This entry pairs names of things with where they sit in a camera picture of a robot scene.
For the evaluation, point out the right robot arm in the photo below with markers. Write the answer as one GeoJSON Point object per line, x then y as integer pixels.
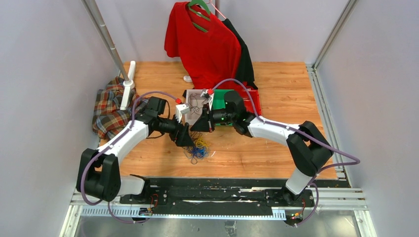
{"type": "Point", "coordinates": [308, 147]}

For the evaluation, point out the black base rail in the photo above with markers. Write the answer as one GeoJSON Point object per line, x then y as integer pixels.
{"type": "Point", "coordinates": [218, 197]}

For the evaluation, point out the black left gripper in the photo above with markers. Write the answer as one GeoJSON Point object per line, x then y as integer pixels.
{"type": "Point", "coordinates": [184, 138]}

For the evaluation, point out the green clothes hanger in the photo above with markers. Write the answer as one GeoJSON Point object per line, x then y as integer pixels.
{"type": "Point", "coordinates": [200, 8]}

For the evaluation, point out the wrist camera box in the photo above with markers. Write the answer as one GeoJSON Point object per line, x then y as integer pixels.
{"type": "Point", "coordinates": [180, 110]}
{"type": "Point", "coordinates": [208, 94]}

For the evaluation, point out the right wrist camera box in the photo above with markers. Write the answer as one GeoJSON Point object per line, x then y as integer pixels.
{"type": "Point", "coordinates": [208, 94]}

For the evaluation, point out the pink clothes hanger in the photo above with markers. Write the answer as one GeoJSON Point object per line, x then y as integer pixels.
{"type": "Point", "coordinates": [216, 5]}

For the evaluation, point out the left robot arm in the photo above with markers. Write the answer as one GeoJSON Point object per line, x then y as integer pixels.
{"type": "Point", "coordinates": [99, 171]}

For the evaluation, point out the white plastic bin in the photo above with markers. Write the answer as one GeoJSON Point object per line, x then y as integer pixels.
{"type": "Point", "coordinates": [196, 102]}

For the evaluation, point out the red t-shirt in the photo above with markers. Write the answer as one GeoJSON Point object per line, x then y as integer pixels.
{"type": "Point", "coordinates": [209, 51]}

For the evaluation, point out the green plastic bin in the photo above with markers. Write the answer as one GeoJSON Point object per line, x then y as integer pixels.
{"type": "Point", "coordinates": [219, 103]}

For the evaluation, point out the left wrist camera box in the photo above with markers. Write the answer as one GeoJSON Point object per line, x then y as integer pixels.
{"type": "Point", "coordinates": [180, 110]}

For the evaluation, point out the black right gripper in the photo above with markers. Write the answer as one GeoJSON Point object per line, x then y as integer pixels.
{"type": "Point", "coordinates": [202, 124]}

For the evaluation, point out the red plastic bin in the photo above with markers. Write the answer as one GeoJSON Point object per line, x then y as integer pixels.
{"type": "Point", "coordinates": [251, 101]}

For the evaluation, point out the plaid cloth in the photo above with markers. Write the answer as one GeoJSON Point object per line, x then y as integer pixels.
{"type": "Point", "coordinates": [108, 118]}

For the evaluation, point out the black t-shirt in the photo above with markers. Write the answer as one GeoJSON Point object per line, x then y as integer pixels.
{"type": "Point", "coordinates": [244, 72]}

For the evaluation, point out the white stand with pole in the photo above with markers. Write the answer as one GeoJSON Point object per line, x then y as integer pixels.
{"type": "Point", "coordinates": [128, 76]}

